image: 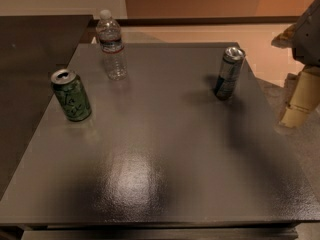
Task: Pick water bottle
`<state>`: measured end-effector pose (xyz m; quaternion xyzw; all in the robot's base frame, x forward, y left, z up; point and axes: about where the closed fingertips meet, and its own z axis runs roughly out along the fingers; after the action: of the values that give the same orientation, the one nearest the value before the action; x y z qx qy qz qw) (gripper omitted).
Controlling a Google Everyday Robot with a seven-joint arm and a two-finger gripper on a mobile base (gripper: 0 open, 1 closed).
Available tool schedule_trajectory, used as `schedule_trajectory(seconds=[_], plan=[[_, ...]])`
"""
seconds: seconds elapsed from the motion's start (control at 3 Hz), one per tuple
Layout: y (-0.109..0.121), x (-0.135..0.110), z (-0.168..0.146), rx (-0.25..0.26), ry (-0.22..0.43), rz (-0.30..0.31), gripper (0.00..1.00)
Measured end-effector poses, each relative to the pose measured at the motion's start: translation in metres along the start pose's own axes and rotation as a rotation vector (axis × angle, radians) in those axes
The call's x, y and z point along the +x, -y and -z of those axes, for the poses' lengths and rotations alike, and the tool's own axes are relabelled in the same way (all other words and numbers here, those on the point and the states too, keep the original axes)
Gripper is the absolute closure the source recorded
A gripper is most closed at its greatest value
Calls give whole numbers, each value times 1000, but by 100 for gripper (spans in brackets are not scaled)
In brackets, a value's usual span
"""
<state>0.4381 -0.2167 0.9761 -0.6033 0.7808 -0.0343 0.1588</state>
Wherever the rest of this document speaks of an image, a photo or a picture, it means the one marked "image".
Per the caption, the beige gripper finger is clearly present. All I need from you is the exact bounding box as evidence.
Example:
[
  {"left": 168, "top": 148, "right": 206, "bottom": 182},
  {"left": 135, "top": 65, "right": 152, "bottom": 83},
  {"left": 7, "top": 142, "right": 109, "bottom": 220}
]
[{"left": 279, "top": 65, "right": 320, "bottom": 128}]

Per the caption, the clear plastic water bottle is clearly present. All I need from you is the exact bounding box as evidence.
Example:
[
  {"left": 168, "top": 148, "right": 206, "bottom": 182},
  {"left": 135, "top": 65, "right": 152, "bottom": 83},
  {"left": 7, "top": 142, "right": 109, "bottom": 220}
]
[{"left": 96, "top": 10, "right": 127, "bottom": 81}]

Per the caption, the slim silver energy drink can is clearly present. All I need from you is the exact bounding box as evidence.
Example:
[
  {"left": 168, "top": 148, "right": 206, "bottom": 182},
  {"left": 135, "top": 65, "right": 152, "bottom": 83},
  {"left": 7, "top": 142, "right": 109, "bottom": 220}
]
[{"left": 214, "top": 47, "right": 246, "bottom": 100}]

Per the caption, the green soda can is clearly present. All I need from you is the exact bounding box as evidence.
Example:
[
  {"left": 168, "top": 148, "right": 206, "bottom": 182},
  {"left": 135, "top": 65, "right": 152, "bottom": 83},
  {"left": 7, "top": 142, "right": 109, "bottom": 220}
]
[{"left": 51, "top": 69, "right": 91, "bottom": 122}]

